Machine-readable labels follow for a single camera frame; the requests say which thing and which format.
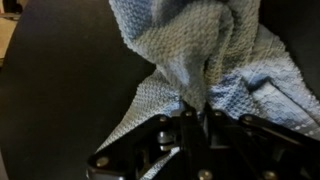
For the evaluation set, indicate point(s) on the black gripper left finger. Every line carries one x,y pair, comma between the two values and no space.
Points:
191,140

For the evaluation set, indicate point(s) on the light blue cloth towel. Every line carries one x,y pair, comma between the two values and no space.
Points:
186,43

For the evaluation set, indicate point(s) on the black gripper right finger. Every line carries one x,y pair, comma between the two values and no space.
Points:
266,136

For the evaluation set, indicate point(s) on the round black table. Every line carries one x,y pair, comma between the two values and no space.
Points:
60,100

